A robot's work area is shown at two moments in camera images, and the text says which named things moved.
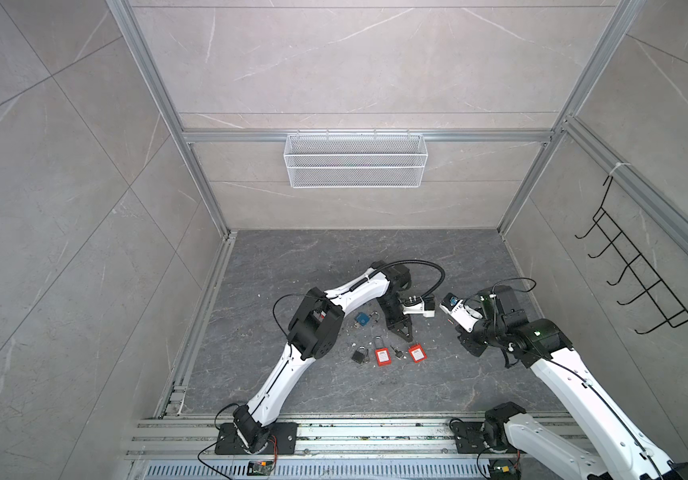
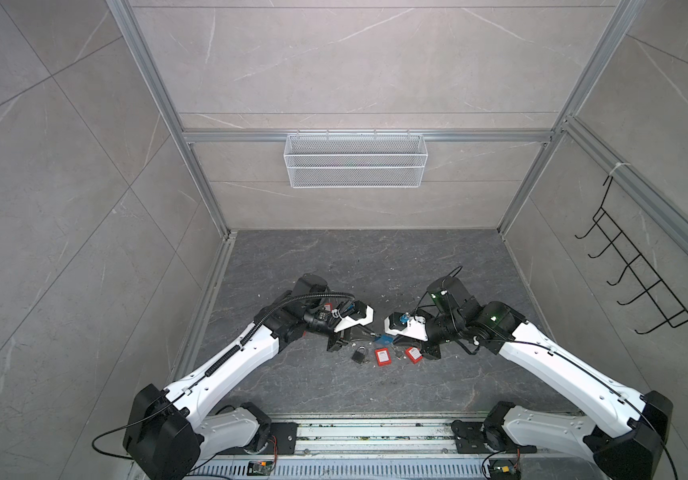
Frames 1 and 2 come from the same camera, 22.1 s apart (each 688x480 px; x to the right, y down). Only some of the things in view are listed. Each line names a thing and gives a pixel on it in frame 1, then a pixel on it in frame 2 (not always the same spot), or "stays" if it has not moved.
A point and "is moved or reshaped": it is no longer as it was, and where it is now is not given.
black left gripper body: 395,310 → 338,340
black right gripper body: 477,338 → 427,348
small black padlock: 361,354 stays
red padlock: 417,353 stays
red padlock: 383,355 stays
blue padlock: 364,318 is moved or reshaped
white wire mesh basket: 353,161 stays
